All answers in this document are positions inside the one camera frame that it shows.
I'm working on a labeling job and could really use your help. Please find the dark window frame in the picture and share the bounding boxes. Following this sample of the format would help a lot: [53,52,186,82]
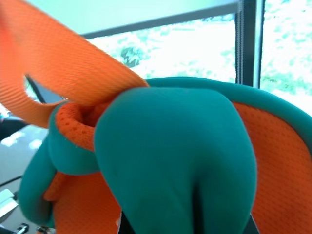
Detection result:
[81,0,266,89]

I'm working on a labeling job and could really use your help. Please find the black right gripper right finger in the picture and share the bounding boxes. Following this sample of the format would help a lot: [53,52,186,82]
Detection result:
[248,214,259,234]

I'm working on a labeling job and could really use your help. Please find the white box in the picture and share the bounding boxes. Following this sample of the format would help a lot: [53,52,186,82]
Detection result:
[0,189,20,221]

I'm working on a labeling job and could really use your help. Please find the orange and teal backpack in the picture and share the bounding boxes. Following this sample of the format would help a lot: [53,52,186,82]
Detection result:
[0,0,312,234]

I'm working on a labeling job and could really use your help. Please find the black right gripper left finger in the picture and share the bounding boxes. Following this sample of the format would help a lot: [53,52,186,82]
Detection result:
[118,211,135,234]

